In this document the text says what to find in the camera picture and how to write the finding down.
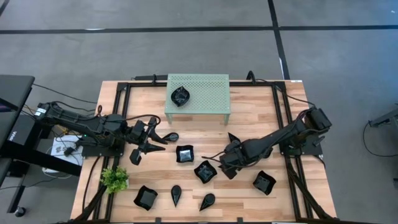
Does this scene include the black desk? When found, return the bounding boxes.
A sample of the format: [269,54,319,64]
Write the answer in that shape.
[0,74,83,215]

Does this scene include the black aluminium table frame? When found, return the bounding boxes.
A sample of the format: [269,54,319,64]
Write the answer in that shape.
[71,79,338,224]

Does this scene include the white printed box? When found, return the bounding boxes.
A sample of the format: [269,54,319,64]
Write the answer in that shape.
[50,134,84,166]

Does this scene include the green artificial potted plant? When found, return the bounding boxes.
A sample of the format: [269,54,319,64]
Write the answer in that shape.
[99,166,130,194]

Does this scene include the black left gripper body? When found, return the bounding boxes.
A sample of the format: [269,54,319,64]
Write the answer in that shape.
[129,116,157,166]

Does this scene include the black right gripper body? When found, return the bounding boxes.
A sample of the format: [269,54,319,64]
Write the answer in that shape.
[218,140,248,171]

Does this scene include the black computer tower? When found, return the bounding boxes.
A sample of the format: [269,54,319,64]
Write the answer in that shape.
[6,114,43,149]

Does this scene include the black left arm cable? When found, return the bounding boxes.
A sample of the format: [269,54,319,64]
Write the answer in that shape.
[123,113,162,131]

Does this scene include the black power strip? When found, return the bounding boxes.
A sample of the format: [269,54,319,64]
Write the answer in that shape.
[133,73,169,82]

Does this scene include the black floor cable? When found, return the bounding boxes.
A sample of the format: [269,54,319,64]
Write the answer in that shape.
[81,155,102,214]
[362,121,398,158]
[32,83,98,105]

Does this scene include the black square cup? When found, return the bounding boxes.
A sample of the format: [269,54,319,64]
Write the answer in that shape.
[175,144,195,164]
[252,170,277,196]

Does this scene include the black square wavy plate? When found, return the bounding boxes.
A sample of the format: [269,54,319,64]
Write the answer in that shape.
[193,160,218,184]
[133,185,159,212]

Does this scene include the thin black cable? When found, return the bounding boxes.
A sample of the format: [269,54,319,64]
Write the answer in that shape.
[279,86,317,110]

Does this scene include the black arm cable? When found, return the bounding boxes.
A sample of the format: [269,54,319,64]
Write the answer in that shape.
[123,113,162,131]
[201,151,226,164]

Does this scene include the white power strip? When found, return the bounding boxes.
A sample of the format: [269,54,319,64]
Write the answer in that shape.
[41,166,73,180]

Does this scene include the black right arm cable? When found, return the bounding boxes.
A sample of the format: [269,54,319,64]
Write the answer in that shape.
[201,151,226,164]

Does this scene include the grey desk leg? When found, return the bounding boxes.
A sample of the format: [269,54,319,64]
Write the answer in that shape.
[368,107,398,128]

